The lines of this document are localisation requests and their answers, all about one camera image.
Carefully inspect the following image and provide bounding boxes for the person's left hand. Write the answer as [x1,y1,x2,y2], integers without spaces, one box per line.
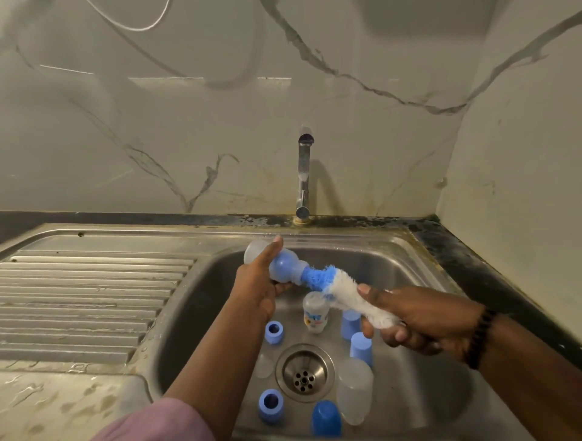
[231,235,295,321]

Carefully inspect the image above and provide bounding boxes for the person's right hand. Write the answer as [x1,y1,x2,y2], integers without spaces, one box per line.
[355,282,489,358]

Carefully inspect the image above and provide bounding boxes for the translucent bottle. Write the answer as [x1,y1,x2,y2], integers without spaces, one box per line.
[335,356,376,427]
[242,237,303,285]

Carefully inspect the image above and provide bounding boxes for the cartoon print baby bottle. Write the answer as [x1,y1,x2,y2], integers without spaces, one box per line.
[301,290,332,336]

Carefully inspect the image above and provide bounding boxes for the clear silicone nipple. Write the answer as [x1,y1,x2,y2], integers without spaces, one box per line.
[253,353,276,381]

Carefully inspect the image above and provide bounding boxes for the blue cylindrical bottle cap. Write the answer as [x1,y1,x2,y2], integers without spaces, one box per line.
[349,331,376,368]
[339,309,364,343]

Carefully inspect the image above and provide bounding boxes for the blue and white bottle brush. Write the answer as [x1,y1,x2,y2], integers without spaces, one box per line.
[271,249,407,331]

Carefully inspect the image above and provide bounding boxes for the translucent bottle front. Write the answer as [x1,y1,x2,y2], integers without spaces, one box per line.
[335,356,376,427]

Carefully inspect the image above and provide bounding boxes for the dark blue dome cap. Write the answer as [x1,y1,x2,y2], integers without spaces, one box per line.
[310,399,345,438]

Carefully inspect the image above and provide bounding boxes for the person's left forearm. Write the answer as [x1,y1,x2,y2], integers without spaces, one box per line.
[164,309,274,441]

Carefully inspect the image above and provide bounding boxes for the person's right forearm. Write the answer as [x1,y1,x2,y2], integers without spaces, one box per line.
[477,313,582,441]

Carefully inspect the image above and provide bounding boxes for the metal sink drain strainer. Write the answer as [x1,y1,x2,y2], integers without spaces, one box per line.
[275,342,338,405]

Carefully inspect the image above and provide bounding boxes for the chrome sink faucet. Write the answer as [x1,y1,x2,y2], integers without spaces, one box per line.
[293,133,316,225]

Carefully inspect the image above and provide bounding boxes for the pink shirt sleeve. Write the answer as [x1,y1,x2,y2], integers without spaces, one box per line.
[89,396,218,441]

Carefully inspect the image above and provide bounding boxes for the stainless steel sink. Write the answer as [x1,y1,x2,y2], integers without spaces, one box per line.
[0,224,547,441]

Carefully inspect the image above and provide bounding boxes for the black bead bracelet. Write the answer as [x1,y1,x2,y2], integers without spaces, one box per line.
[464,305,500,372]

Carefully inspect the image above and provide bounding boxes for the white cable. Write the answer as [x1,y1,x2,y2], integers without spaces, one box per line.
[86,0,175,35]

